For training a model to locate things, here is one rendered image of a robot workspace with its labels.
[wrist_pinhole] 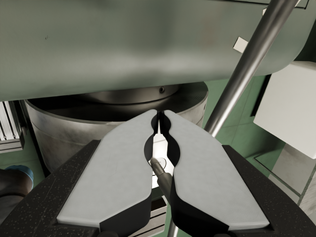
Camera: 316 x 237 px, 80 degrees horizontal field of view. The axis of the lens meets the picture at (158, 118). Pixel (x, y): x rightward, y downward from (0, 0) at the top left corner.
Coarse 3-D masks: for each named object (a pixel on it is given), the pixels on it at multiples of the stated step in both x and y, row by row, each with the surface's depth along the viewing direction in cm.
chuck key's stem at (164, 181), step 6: (156, 168) 26; (162, 168) 26; (156, 174) 26; (162, 174) 25; (168, 174) 25; (162, 180) 24; (168, 180) 24; (162, 186) 24; (168, 186) 23; (162, 192) 24; (168, 192) 23; (168, 198) 22
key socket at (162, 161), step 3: (153, 159) 26; (156, 159) 27; (159, 159) 27; (162, 159) 27; (150, 162) 26; (153, 162) 27; (156, 162) 27; (162, 162) 28; (165, 162) 28; (150, 165) 27; (162, 165) 28; (153, 174) 28
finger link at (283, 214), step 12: (228, 156) 8; (240, 156) 8; (240, 168) 8; (252, 168) 8; (252, 180) 7; (264, 180) 7; (252, 192) 7; (264, 192) 7; (276, 192) 7; (264, 204) 6; (276, 204) 6; (288, 204) 6; (276, 216) 6; (288, 216) 6; (300, 216) 6; (276, 228) 6; (288, 228) 6; (300, 228) 6; (312, 228) 6
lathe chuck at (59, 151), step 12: (36, 132) 28; (48, 144) 26; (60, 144) 25; (72, 144) 24; (84, 144) 24; (156, 144) 25; (48, 156) 28; (60, 156) 26; (156, 156) 26; (48, 168) 31; (168, 168) 29; (156, 180) 29
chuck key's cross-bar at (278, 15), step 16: (272, 0) 10; (288, 0) 9; (272, 16) 10; (288, 16) 10; (256, 32) 11; (272, 32) 10; (256, 48) 11; (240, 64) 12; (256, 64) 11; (240, 80) 12; (224, 96) 13; (224, 112) 14; (208, 128) 15
